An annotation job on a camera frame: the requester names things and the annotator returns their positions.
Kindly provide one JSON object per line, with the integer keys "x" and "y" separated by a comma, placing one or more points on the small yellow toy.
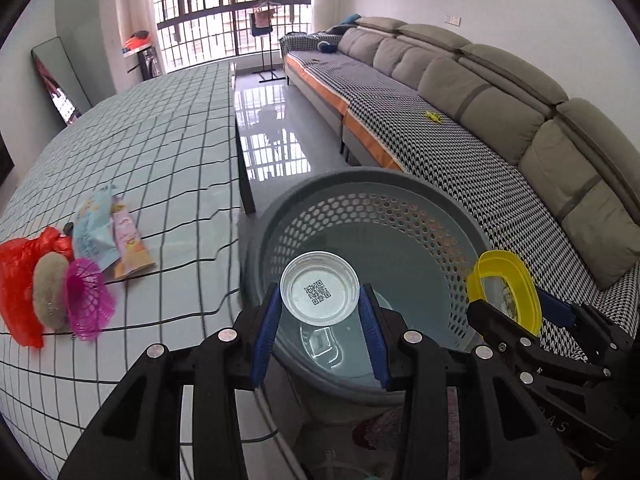
{"x": 434, "y": 117}

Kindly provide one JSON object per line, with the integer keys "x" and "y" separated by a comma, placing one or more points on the blue cushion on sofa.
{"x": 348, "y": 23}

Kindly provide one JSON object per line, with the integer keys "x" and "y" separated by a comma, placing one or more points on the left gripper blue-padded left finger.
{"x": 136, "y": 432}

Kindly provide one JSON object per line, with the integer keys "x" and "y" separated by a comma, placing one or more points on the light blue wipes packet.
{"x": 93, "y": 232}

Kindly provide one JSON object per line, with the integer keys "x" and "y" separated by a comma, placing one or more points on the black clothes stand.
{"x": 261, "y": 28}

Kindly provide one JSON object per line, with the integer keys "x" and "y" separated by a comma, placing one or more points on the small dark grey scrap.
{"x": 68, "y": 228}

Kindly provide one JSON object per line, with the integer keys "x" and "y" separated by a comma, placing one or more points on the beige round felt pouch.
{"x": 48, "y": 291}

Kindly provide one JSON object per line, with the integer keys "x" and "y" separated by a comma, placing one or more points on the grey perforated trash basket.
{"x": 413, "y": 243}

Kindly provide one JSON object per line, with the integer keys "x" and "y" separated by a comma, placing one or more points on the pink plastic mesh cone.
{"x": 89, "y": 304}

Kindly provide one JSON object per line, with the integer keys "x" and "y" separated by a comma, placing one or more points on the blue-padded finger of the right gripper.
{"x": 559, "y": 312}
{"x": 501, "y": 336}

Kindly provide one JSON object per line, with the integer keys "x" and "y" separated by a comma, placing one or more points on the orange item on shelf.
{"x": 137, "y": 40}

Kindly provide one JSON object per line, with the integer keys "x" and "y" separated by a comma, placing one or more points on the grid-patterned tablecloth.
{"x": 167, "y": 147}

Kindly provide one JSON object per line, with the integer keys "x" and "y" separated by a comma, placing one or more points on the yellow plastic ring lid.
{"x": 502, "y": 279}

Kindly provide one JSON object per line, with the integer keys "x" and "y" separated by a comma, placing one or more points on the houndstooth sofa cover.
{"x": 383, "y": 123}

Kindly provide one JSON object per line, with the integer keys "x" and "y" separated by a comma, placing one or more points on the pink snack stick wrapper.
{"x": 133, "y": 253}

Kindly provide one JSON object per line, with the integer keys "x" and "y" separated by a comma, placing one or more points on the leaning floor mirror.
{"x": 60, "y": 80}

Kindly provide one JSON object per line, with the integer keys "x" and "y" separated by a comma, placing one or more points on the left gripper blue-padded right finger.
{"x": 502, "y": 433}

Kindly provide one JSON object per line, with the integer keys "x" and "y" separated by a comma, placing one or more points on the grey sectional sofa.
{"x": 578, "y": 162}

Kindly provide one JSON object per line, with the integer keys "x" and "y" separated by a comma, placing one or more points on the red plastic bag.
{"x": 18, "y": 261}

